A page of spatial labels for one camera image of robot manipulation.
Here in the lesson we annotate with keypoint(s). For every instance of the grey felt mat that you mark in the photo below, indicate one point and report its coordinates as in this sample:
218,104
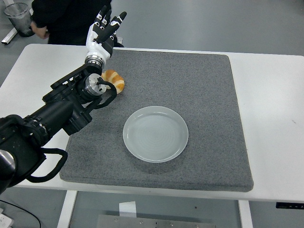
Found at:
190,95

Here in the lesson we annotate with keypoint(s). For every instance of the pale grey round plate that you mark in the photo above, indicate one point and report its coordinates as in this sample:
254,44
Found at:
155,135

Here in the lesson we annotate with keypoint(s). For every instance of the golden croissant bread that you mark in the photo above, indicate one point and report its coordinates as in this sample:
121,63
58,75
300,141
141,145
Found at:
116,79

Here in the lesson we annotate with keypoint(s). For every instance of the white power strip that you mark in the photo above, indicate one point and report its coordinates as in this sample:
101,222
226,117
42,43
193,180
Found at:
4,219

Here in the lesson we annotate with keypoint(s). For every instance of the person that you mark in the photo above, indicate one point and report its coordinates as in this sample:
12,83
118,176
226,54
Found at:
71,21

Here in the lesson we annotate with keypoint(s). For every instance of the person's hand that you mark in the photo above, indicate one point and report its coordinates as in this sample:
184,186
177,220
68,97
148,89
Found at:
40,31

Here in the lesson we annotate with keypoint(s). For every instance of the white paper piece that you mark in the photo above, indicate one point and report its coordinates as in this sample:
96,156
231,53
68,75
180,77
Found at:
127,209

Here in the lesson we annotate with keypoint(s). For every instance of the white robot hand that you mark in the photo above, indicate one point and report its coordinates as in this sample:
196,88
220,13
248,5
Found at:
96,47

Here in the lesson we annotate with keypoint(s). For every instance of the white table leg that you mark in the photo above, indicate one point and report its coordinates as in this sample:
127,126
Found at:
67,209
245,213

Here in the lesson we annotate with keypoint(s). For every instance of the black mesh waste bin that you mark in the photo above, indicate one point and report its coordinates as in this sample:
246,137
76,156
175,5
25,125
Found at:
17,17

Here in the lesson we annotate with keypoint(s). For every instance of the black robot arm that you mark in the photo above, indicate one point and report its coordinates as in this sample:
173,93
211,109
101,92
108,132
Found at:
54,111

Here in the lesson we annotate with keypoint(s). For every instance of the black table control panel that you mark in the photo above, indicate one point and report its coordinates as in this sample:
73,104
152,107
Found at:
289,205

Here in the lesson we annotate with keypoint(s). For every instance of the grey metal plate with screws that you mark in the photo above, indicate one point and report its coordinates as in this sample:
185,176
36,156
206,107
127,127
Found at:
154,223

